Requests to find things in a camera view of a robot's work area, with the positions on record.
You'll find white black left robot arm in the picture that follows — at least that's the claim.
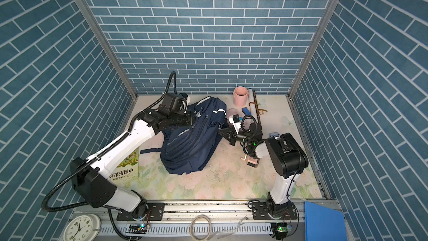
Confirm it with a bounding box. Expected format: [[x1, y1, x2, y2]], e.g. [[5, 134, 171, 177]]
[[71, 93, 196, 220]]

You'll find white analog wall clock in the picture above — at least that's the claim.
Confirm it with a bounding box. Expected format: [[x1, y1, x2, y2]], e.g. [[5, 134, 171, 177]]
[[62, 214, 101, 241]]

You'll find pink pencil case lid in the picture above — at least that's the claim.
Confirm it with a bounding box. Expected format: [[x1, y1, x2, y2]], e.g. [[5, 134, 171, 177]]
[[226, 108, 242, 125]]

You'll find coiled beige cable ring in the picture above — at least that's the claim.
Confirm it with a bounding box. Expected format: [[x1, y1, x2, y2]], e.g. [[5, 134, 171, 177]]
[[189, 214, 213, 241]]

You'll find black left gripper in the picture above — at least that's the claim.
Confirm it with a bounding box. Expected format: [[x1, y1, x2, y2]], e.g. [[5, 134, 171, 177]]
[[168, 109, 198, 127]]

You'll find blue folder corner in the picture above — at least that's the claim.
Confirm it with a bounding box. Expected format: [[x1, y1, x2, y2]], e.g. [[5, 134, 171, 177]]
[[305, 202, 348, 241]]

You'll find rolled white paper scroll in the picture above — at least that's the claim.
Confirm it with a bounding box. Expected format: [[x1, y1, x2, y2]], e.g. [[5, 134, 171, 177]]
[[248, 89, 268, 123]]

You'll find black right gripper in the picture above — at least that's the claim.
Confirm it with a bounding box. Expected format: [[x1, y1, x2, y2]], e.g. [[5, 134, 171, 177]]
[[219, 128, 255, 148]]

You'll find pink metal bucket cup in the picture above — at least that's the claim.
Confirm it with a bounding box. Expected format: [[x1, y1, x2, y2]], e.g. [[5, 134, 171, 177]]
[[233, 86, 249, 107]]

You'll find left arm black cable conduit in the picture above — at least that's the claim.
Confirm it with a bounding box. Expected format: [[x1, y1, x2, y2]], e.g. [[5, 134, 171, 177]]
[[41, 71, 178, 213]]

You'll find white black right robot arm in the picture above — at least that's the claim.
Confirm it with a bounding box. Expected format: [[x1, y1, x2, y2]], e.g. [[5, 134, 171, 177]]
[[219, 114, 309, 220]]

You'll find navy blue student backpack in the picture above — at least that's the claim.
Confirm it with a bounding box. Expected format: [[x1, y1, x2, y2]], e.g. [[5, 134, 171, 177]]
[[140, 96, 228, 175]]

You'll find blue whiteboard eraser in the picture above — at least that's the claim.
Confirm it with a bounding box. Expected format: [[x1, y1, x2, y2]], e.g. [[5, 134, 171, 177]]
[[242, 107, 251, 116]]

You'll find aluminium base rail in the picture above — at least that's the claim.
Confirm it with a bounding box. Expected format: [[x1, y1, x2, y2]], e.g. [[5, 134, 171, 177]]
[[60, 200, 342, 241]]

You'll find colourful children's picture book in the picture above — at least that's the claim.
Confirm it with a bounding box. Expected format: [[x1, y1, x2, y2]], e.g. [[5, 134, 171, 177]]
[[109, 148, 139, 187]]

